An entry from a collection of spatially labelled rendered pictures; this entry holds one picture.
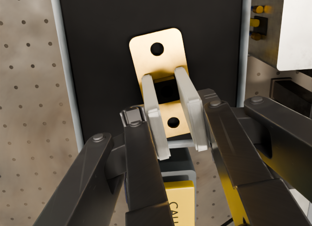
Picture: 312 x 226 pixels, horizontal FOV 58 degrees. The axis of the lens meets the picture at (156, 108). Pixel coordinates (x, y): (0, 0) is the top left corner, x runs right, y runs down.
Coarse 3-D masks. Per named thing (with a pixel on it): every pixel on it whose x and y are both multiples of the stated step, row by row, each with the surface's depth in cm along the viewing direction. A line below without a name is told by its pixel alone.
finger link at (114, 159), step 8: (120, 136) 14; (120, 144) 13; (112, 152) 13; (120, 152) 13; (112, 160) 13; (120, 160) 13; (104, 168) 13; (112, 168) 13; (120, 168) 13; (112, 176) 13
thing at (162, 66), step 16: (160, 32) 20; (176, 32) 20; (144, 48) 20; (176, 48) 20; (144, 64) 21; (160, 64) 21; (176, 64) 21; (160, 80) 21; (160, 96) 21; (176, 96) 21; (160, 112) 22; (176, 112) 22; (176, 128) 23
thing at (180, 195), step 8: (168, 184) 27; (176, 184) 27; (184, 184) 27; (192, 184) 27; (168, 192) 26; (176, 192) 26; (184, 192) 26; (192, 192) 26; (176, 200) 27; (184, 200) 27; (192, 200) 27; (176, 208) 27; (184, 208) 27; (192, 208) 27; (176, 216) 27; (184, 216) 27; (192, 216) 27; (176, 224) 28; (184, 224) 28; (192, 224) 28
